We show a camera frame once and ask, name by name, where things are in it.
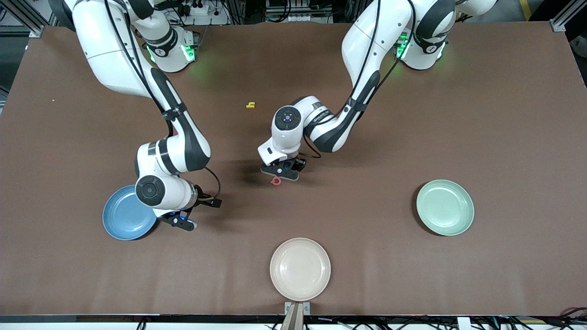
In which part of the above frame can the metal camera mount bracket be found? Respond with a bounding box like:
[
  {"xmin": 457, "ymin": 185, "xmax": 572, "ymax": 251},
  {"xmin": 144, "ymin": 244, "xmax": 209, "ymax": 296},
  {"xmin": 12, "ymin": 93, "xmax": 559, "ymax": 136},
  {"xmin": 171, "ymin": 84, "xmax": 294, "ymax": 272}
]
[{"xmin": 281, "ymin": 302, "xmax": 311, "ymax": 330}]

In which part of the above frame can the aluminium frame post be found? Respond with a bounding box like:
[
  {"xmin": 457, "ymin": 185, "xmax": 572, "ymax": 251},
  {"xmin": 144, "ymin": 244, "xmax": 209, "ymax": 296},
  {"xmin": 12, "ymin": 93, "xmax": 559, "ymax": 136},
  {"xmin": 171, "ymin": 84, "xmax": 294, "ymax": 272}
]
[
  {"xmin": 549, "ymin": 0, "xmax": 587, "ymax": 33},
  {"xmin": 0, "ymin": 0, "xmax": 53, "ymax": 38}
]

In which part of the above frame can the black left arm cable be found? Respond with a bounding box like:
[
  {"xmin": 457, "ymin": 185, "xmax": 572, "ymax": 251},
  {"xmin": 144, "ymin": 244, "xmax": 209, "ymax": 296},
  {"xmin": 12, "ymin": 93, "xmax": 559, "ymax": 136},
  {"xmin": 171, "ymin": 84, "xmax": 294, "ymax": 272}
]
[{"xmin": 300, "ymin": 0, "xmax": 418, "ymax": 159}]

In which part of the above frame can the brown table cover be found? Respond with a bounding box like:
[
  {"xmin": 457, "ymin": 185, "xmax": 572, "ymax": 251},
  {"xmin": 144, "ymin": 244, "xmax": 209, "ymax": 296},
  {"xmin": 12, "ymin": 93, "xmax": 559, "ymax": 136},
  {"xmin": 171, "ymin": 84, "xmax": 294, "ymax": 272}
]
[{"xmin": 0, "ymin": 22, "xmax": 587, "ymax": 317}]

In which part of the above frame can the black table edge rail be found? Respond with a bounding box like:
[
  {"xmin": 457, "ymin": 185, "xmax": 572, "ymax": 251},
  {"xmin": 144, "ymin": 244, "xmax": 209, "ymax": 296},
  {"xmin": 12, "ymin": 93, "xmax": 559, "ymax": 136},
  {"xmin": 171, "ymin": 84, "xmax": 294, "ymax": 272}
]
[{"xmin": 0, "ymin": 314, "xmax": 587, "ymax": 324}]

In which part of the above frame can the white power strip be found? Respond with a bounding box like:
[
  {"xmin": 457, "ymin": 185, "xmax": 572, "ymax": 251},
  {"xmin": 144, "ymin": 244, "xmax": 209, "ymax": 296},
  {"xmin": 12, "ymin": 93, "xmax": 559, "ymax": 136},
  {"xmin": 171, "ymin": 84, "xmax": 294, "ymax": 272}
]
[
  {"xmin": 265, "ymin": 9, "xmax": 334, "ymax": 23},
  {"xmin": 177, "ymin": 0, "xmax": 230, "ymax": 26}
]

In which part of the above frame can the beige plate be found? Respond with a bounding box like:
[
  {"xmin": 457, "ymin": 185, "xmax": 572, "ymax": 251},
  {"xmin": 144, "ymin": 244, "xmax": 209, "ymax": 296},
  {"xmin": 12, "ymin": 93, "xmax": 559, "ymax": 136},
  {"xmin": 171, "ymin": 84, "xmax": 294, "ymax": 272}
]
[{"xmin": 270, "ymin": 237, "xmax": 332, "ymax": 302}]

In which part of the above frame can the green plate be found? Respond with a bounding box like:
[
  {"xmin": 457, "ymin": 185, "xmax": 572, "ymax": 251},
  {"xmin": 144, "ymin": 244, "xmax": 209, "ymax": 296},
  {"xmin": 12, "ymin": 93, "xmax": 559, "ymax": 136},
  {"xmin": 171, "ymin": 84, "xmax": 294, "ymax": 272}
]
[{"xmin": 416, "ymin": 179, "xmax": 475, "ymax": 237}]

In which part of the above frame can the blue plate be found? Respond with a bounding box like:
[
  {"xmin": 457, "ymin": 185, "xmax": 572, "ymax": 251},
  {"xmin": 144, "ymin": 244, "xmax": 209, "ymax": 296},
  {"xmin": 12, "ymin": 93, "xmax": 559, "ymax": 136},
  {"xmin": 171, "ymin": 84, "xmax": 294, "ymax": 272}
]
[{"xmin": 102, "ymin": 185, "xmax": 159, "ymax": 241}]

